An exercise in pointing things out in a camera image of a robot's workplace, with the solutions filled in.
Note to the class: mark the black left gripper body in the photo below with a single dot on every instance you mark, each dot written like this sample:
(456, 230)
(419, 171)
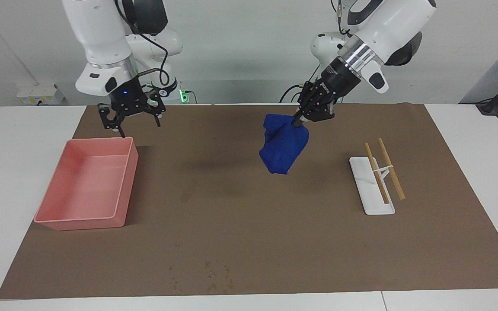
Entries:
(337, 82)

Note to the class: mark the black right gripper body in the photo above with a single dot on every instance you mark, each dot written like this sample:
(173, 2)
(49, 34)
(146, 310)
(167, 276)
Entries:
(128, 97)

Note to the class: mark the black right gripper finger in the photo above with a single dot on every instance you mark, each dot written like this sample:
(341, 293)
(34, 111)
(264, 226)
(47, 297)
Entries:
(110, 115)
(158, 109)

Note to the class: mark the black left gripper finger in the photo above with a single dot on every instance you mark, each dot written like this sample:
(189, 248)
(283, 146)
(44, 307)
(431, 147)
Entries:
(322, 112)
(307, 101)

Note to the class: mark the blue towel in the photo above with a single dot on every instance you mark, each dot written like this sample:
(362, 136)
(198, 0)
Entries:
(283, 147)

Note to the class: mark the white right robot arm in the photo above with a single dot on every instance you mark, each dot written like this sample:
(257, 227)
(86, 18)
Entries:
(97, 34)

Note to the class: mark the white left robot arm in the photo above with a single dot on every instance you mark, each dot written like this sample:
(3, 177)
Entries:
(387, 26)

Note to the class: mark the pink plastic bin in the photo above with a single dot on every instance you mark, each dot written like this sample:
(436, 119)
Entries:
(80, 190)

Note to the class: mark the wooden rack rod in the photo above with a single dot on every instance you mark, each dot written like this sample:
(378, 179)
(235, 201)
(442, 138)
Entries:
(394, 172)
(381, 181)

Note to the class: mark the brown table mat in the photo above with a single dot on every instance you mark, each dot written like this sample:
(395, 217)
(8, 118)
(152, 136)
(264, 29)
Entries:
(249, 224)

